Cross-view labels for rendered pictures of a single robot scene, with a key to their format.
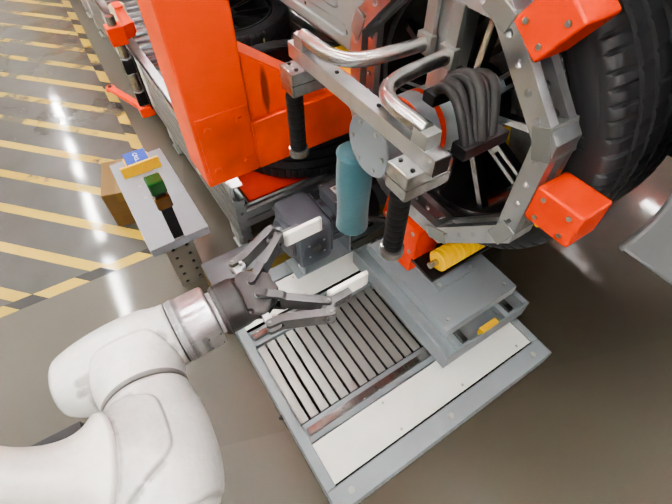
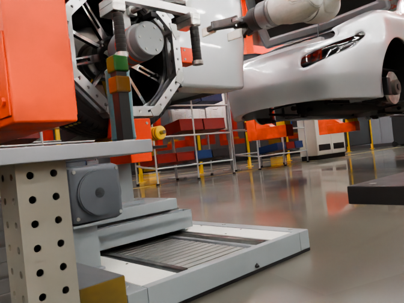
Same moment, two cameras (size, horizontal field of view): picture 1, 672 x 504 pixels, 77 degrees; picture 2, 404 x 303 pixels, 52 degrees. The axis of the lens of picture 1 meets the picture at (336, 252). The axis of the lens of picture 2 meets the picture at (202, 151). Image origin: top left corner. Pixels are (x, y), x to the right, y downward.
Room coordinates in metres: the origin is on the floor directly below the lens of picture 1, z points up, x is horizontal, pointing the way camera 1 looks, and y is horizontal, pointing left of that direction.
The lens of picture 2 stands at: (0.78, 1.45, 0.40)
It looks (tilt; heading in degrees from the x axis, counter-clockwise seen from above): 0 degrees down; 260
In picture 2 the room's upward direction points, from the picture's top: 6 degrees counter-clockwise
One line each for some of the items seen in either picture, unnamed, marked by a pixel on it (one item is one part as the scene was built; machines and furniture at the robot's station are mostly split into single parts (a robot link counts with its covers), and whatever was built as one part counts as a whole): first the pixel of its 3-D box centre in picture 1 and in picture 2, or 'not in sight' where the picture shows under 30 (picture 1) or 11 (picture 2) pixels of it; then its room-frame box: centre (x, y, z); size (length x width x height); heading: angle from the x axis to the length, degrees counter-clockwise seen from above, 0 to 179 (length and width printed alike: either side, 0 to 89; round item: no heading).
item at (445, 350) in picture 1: (435, 280); (121, 226); (0.85, -0.35, 0.13); 0.50 x 0.36 x 0.10; 33
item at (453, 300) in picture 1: (446, 246); (116, 182); (0.85, -0.35, 0.32); 0.40 x 0.30 x 0.28; 33
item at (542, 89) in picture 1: (436, 117); (124, 50); (0.76, -0.21, 0.85); 0.54 x 0.07 x 0.54; 33
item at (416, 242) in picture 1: (422, 228); (128, 142); (0.78, -0.24, 0.48); 0.16 x 0.12 x 0.17; 123
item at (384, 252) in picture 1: (396, 223); (195, 44); (0.48, -0.10, 0.83); 0.04 x 0.04 x 0.16
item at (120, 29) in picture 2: (296, 123); (119, 33); (0.77, 0.08, 0.83); 0.04 x 0.04 x 0.16
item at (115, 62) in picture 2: (155, 184); (117, 64); (0.78, 0.45, 0.64); 0.04 x 0.04 x 0.04; 33
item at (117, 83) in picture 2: (161, 199); (119, 85); (0.78, 0.45, 0.59); 0.04 x 0.04 x 0.04; 33
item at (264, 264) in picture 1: (266, 260); (229, 24); (0.40, 0.11, 0.83); 0.11 x 0.01 x 0.04; 163
